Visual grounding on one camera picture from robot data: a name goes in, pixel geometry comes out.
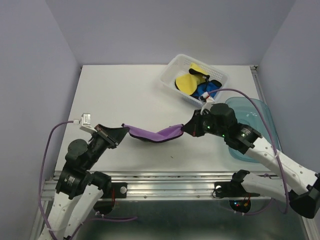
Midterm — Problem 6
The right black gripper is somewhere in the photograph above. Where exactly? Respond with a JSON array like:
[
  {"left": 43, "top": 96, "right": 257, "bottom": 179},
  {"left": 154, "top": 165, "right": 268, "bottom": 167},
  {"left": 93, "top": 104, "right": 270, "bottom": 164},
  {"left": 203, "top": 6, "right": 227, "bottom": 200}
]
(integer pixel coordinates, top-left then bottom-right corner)
[{"left": 180, "top": 109, "right": 227, "bottom": 138}]

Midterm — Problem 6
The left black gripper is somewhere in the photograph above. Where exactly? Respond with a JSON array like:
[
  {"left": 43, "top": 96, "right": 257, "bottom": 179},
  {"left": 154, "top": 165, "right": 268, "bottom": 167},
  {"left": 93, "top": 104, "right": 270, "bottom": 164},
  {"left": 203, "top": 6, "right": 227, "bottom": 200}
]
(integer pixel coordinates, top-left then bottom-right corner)
[{"left": 85, "top": 122, "right": 130, "bottom": 169}]

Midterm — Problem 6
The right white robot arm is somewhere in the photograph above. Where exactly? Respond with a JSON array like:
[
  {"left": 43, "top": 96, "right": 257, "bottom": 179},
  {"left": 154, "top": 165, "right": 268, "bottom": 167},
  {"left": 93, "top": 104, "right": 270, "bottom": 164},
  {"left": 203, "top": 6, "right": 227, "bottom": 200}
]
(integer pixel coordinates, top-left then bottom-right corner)
[{"left": 182, "top": 103, "right": 320, "bottom": 219}]

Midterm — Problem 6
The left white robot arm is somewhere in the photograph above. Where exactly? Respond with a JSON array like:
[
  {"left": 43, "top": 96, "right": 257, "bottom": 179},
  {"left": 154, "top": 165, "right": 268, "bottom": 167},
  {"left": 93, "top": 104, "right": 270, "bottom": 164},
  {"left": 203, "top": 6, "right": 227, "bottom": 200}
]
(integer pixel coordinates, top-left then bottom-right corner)
[{"left": 39, "top": 123, "right": 130, "bottom": 240}]

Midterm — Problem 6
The blue towel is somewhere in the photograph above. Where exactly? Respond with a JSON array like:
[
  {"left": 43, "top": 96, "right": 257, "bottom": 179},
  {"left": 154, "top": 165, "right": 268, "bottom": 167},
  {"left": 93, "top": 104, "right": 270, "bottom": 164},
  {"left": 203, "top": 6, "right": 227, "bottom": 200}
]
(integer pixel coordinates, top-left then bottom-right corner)
[{"left": 191, "top": 80, "right": 222, "bottom": 99}]

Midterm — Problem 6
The blue translucent plastic tray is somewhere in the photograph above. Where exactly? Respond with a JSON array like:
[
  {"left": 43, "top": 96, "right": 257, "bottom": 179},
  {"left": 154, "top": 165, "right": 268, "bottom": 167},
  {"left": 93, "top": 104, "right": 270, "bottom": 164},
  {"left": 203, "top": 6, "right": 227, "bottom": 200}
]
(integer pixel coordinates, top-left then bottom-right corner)
[{"left": 225, "top": 97, "right": 280, "bottom": 150}]

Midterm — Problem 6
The white plastic basket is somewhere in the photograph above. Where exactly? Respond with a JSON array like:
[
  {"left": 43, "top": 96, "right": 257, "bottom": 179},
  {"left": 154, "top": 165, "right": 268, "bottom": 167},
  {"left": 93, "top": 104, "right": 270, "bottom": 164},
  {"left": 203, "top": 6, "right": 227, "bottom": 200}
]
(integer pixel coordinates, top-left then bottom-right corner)
[{"left": 159, "top": 54, "right": 230, "bottom": 107}]

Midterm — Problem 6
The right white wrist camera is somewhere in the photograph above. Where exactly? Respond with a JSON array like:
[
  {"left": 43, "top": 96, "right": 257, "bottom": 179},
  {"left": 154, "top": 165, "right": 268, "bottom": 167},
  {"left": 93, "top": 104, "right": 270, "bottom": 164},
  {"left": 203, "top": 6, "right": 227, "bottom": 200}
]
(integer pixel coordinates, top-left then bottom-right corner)
[{"left": 199, "top": 92, "right": 216, "bottom": 112}]

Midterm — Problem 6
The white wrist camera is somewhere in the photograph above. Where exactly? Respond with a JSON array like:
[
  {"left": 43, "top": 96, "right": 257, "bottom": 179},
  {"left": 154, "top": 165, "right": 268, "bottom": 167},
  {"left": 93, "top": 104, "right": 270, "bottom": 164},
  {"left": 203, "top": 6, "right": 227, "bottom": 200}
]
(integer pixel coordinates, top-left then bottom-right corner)
[
  {"left": 79, "top": 113, "right": 97, "bottom": 134},
  {"left": 199, "top": 92, "right": 216, "bottom": 112}
]

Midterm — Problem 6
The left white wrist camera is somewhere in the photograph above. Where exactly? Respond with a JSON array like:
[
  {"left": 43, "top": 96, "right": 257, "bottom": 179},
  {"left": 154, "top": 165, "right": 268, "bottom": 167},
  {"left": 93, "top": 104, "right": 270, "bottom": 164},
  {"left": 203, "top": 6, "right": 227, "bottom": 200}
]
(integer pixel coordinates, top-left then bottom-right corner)
[{"left": 79, "top": 113, "right": 97, "bottom": 134}]

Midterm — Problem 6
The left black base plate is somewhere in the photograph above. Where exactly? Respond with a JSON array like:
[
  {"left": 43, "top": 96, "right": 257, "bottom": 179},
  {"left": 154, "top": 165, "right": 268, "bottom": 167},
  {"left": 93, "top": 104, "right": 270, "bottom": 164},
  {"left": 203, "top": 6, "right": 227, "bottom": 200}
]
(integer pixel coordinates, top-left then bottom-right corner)
[{"left": 100, "top": 182, "right": 128, "bottom": 200}]

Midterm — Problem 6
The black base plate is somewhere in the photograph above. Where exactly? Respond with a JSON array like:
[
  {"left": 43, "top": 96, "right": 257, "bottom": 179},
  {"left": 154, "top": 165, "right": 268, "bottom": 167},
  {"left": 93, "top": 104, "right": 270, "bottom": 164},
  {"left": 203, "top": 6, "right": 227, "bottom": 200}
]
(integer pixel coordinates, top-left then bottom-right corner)
[
  {"left": 213, "top": 181, "right": 260, "bottom": 199},
  {"left": 100, "top": 182, "right": 128, "bottom": 200}
]

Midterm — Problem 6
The aluminium rail frame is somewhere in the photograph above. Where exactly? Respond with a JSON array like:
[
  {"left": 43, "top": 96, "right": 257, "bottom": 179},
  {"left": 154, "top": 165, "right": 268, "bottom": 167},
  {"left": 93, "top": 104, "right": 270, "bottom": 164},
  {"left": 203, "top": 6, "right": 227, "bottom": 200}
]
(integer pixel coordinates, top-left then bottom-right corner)
[{"left": 29, "top": 64, "right": 320, "bottom": 240}]

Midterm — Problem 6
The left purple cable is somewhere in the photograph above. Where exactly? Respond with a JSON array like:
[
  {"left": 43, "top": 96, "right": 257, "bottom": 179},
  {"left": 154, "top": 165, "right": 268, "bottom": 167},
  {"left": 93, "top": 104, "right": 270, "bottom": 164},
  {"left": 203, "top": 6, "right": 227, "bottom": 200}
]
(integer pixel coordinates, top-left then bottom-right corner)
[{"left": 38, "top": 120, "right": 139, "bottom": 240}]

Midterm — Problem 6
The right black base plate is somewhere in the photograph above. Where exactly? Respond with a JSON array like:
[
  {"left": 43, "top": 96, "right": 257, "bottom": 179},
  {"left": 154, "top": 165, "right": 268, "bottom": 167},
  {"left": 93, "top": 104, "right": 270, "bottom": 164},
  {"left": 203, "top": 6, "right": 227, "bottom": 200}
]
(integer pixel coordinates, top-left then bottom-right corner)
[{"left": 213, "top": 181, "right": 260, "bottom": 199}]

